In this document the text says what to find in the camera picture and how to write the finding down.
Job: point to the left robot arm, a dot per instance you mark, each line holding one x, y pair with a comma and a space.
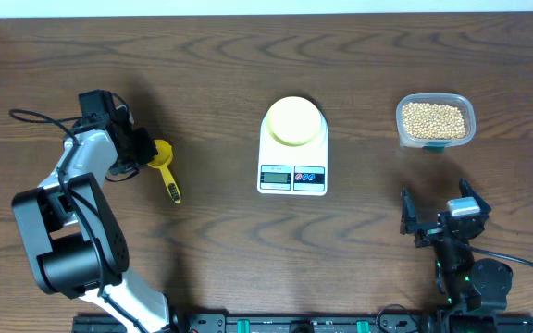
72, 239

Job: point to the yellow measuring scoop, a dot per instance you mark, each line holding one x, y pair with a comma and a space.
161, 162

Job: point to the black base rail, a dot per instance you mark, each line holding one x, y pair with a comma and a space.
391, 322

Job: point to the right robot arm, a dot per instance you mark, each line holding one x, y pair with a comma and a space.
476, 289

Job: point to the clear plastic container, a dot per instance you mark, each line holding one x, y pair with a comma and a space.
451, 99

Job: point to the pale yellow bowl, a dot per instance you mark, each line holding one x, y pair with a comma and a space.
293, 121

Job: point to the white digital kitchen scale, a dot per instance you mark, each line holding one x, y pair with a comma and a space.
300, 170

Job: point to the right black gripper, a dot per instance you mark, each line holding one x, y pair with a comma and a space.
409, 216

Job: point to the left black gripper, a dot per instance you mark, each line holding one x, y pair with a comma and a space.
142, 144

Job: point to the soybeans in container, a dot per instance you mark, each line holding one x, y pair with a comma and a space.
433, 121

